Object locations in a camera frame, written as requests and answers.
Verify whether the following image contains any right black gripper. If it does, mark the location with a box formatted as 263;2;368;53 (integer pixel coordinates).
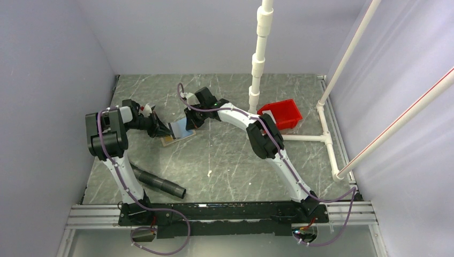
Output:
185;104;209;131

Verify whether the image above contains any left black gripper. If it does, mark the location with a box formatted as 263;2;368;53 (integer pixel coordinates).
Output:
125;111;173;138

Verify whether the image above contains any white striped credit card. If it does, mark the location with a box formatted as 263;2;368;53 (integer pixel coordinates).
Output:
168;122;182;139

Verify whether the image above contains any white credit card stack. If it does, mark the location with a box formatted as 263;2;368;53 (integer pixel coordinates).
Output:
262;110;276;123

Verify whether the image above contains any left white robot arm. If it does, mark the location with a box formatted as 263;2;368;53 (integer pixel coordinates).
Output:
85;99;172;225

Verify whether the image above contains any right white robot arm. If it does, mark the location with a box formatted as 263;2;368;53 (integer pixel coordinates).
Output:
177;83;321;222

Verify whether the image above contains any red plastic bin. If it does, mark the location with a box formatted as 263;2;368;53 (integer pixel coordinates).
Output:
257;99;303;130

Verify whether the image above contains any white diagonal pole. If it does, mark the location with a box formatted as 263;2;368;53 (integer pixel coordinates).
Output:
317;0;381;108

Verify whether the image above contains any white pole with red stripe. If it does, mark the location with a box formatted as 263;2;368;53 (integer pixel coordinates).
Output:
333;68;453;179

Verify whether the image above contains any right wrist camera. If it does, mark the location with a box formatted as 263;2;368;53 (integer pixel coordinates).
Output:
180;93;199;105

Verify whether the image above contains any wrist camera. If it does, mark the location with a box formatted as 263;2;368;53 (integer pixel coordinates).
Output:
180;93;199;105
140;103;156;117

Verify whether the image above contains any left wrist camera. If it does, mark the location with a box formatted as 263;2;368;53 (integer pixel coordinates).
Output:
140;103;156;117

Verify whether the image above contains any black corrugated hose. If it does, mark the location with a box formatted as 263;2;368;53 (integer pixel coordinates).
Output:
129;163;187;200

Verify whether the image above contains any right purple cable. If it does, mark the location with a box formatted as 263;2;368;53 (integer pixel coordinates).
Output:
176;83;357;248

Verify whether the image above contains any purple cable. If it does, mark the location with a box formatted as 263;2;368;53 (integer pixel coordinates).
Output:
96;106;192;257
176;83;357;248

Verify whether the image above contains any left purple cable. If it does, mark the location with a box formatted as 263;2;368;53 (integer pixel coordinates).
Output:
96;106;192;257

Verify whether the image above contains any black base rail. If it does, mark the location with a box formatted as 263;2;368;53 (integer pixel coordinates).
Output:
118;201;329;239

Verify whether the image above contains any white PVC pipe frame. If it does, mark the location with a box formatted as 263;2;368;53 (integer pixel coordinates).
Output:
246;0;350;182

